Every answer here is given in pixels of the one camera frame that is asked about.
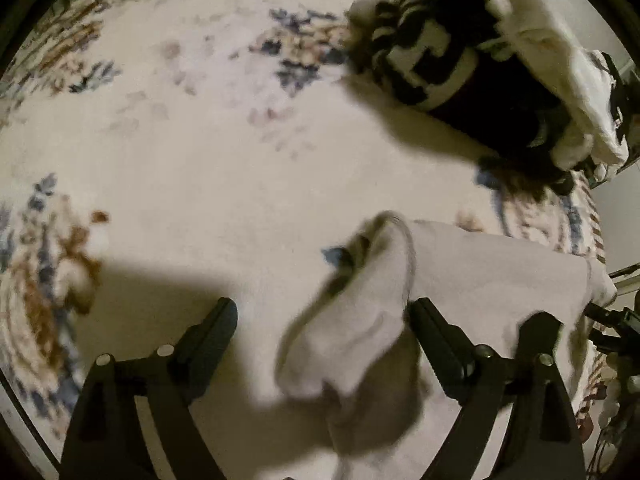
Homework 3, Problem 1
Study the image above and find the black white knit garment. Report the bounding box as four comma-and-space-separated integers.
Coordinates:
347, 0, 574, 195

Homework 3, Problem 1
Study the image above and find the beige small garment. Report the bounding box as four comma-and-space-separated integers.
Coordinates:
277, 212, 616, 479

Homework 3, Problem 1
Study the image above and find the white gloved right hand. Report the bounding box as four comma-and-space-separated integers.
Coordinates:
598, 352, 639, 429

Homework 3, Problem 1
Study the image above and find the striped white black garment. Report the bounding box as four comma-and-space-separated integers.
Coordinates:
584, 51, 639, 188

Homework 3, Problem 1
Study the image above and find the floral fleece blanket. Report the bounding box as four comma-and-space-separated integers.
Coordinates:
1, 0, 604, 479

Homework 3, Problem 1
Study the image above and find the white cabinet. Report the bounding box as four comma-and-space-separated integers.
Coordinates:
592, 162, 640, 272

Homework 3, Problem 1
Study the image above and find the white folded garment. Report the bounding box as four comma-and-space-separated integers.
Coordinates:
484, 0, 608, 170

